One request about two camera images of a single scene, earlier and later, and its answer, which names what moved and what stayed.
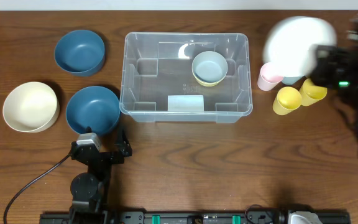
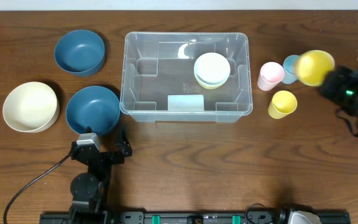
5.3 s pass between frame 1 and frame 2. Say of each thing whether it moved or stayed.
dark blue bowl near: stayed
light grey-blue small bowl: moved
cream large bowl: stayed
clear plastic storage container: stayed
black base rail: stayed
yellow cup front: moved
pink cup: stayed
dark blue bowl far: stayed
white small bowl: moved
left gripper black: stayed
